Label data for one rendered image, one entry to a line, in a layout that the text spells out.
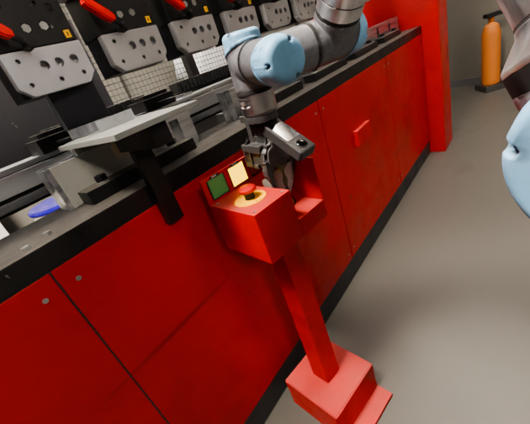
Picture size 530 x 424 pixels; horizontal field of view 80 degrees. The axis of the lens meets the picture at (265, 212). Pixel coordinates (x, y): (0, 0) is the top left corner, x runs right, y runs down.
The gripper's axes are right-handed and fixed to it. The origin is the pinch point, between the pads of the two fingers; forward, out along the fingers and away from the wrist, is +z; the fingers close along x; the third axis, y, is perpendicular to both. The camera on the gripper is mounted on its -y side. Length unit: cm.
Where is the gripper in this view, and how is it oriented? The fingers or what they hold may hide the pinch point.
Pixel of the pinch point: (287, 196)
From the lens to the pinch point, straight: 74.4
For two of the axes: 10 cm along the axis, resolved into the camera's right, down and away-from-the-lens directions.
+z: 2.5, 8.3, 5.0
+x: -6.8, 5.1, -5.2
